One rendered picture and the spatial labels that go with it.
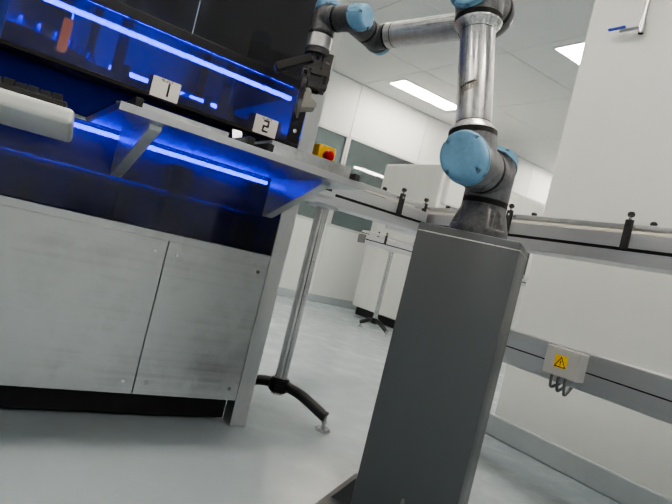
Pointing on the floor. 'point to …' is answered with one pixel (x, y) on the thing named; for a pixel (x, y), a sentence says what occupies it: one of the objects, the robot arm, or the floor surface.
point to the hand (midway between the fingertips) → (295, 113)
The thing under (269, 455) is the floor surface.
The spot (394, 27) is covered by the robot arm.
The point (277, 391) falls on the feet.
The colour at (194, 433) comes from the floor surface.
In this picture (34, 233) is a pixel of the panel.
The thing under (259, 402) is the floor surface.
